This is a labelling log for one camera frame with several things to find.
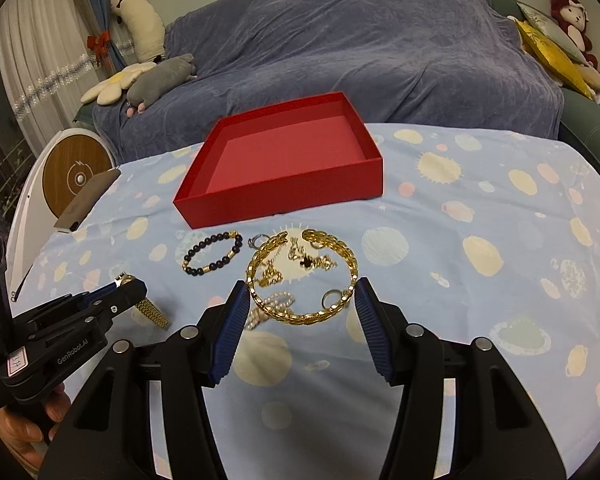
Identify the red bow tieback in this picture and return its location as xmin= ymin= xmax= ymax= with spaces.
xmin=86 ymin=29 xmax=112 ymax=68

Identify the gold chain bangle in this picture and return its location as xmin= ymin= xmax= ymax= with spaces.
xmin=246 ymin=229 xmax=358 ymax=326

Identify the white flower plush cushion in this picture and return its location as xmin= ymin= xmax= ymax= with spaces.
xmin=81 ymin=62 xmax=157 ymax=106

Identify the green sofa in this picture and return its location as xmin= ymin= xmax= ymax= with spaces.
xmin=486 ymin=0 xmax=600 ymax=174

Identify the blue-grey sofa cover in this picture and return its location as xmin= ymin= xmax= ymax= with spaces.
xmin=92 ymin=0 xmax=565 ymax=162

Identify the black bead bracelet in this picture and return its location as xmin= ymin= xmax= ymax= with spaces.
xmin=180 ymin=231 xmax=245 ymax=276

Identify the gold black flower pendant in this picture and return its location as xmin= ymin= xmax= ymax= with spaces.
xmin=288 ymin=237 xmax=337 ymax=271

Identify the left hand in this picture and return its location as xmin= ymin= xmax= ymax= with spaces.
xmin=0 ymin=382 xmax=71 ymax=478

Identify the grey-green cushion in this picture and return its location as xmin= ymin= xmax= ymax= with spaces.
xmin=517 ymin=2 xmax=586 ymax=65

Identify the white pearl bracelet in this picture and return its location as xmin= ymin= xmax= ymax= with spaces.
xmin=244 ymin=289 xmax=297 ymax=332

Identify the round wooden white device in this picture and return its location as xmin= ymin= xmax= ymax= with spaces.
xmin=6 ymin=128 xmax=114 ymax=297

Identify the gold chain necklace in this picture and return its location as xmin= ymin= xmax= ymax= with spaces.
xmin=251 ymin=244 xmax=289 ymax=290

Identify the gold cushion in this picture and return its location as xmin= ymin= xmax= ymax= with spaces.
xmin=507 ymin=15 xmax=595 ymax=100

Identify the red cardboard tray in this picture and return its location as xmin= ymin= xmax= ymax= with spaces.
xmin=173 ymin=92 xmax=384 ymax=229

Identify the red monkey plush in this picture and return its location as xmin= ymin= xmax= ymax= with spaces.
xmin=550 ymin=0 xmax=598 ymax=68

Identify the blue planet print tablecloth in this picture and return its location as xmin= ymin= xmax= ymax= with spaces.
xmin=14 ymin=124 xmax=600 ymax=479

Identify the grey plush toy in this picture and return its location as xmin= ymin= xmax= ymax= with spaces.
xmin=126 ymin=53 xmax=197 ymax=118

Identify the brown leather case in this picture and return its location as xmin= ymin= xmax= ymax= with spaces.
xmin=54 ymin=168 xmax=121 ymax=233

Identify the white long plush toy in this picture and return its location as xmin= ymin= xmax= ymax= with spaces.
xmin=110 ymin=0 xmax=166 ymax=63

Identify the white curtain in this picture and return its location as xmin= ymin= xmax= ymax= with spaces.
xmin=0 ymin=0 xmax=99 ymax=155

